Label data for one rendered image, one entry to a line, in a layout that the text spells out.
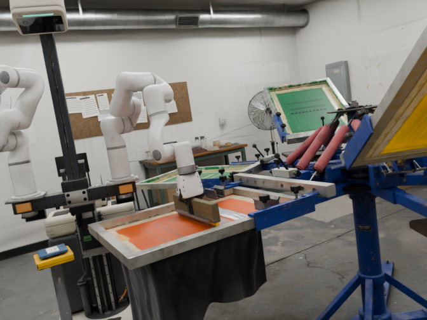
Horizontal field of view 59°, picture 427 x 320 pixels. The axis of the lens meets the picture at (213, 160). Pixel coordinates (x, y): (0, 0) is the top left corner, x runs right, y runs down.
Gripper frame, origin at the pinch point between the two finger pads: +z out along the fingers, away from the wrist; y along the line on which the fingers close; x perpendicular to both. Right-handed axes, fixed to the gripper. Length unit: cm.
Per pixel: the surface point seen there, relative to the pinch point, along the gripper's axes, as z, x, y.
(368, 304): 78, 4, -89
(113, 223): 1.4, -26.0, 28.4
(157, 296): 22.3, 18.8, 29.5
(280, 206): 3.0, 30.1, -21.5
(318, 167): -4, 9, -66
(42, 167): -30, -379, 18
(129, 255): 3.4, 26.0, 37.8
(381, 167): 1, 29, -85
